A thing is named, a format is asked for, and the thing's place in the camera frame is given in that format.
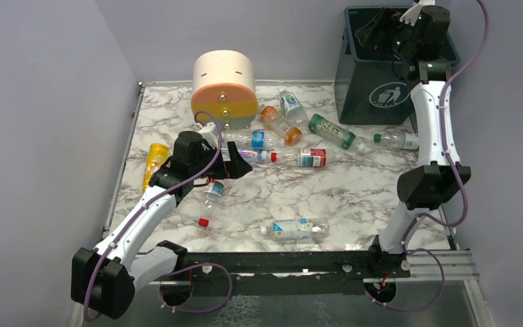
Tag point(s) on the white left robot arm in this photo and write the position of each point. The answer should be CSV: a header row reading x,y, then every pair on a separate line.
x,y
105,279

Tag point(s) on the dark green trash bin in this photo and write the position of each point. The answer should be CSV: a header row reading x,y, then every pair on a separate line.
x,y
373,89

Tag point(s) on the clear bottle green cap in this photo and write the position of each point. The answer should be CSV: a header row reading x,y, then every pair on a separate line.
x,y
397,140

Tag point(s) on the orange juice bottle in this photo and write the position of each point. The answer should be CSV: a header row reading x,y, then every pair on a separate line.
x,y
290,134

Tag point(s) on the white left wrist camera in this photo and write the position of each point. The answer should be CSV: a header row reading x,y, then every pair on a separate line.
x,y
210,133

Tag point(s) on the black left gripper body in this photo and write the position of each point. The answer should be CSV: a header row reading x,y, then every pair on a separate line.
x,y
225,159

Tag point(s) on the round pastel drawer cabinet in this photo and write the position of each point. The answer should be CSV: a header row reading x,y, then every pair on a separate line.
x,y
224,87

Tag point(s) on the black front mounting rail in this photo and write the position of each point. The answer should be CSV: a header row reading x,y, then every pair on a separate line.
x,y
293,272

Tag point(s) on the green tea bottle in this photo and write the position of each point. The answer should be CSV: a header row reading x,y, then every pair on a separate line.
x,y
337,135

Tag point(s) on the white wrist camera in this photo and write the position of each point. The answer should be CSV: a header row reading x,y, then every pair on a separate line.
x,y
411,16
210,133

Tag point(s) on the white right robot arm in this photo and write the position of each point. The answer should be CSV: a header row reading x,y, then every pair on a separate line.
x,y
439,174

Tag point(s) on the clear bottle green-white label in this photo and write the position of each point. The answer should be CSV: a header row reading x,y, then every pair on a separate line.
x,y
292,108

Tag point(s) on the clear bottle blue label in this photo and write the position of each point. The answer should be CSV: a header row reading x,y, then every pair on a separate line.
x,y
255,139

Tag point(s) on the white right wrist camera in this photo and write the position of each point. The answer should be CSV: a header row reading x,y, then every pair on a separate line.
x,y
411,16

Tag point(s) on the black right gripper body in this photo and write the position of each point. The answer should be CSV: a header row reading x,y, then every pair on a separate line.
x,y
379,29

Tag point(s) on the red label water bottle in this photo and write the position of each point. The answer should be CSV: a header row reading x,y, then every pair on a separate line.
x,y
304,157

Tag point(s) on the white blue tea bottle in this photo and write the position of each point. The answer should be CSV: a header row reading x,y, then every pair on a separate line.
x,y
296,229

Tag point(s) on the yellow drink bottle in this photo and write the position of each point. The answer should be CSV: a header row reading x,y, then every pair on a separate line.
x,y
157,155

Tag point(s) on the clear bottle purple label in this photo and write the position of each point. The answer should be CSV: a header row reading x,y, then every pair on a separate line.
x,y
254,156

